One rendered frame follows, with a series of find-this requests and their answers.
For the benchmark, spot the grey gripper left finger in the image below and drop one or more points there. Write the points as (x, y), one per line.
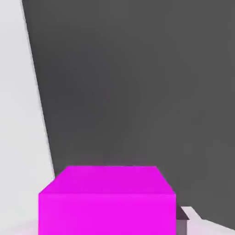
(25, 230)

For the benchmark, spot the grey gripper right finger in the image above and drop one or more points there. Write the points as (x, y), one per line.
(194, 224)

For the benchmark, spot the small magenta cube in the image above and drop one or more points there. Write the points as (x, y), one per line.
(107, 211)

